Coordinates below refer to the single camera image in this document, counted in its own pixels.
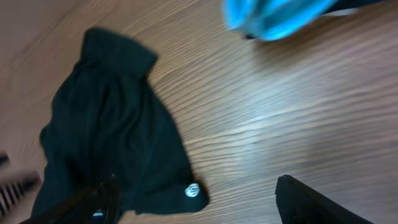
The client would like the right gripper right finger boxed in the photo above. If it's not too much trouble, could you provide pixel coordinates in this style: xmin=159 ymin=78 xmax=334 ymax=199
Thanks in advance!
xmin=275 ymin=175 xmax=371 ymax=224

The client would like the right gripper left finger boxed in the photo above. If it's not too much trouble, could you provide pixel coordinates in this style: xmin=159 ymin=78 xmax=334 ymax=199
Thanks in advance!
xmin=21 ymin=176 xmax=119 ymax=224

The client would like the black polo shirt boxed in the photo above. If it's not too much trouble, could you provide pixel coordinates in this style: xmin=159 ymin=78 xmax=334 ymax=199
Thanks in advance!
xmin=32 ymin=28 xmax=209 ymax=217

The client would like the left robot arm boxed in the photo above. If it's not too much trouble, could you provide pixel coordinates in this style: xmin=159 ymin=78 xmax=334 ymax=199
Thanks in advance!
xmin=1 ymin=151 xmax=42 ymax=223

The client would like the light blue printed t-shirt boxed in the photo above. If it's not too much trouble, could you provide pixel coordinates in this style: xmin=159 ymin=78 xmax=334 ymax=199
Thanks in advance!
xmin=222 ymin=0 xmax=336 ymax=41

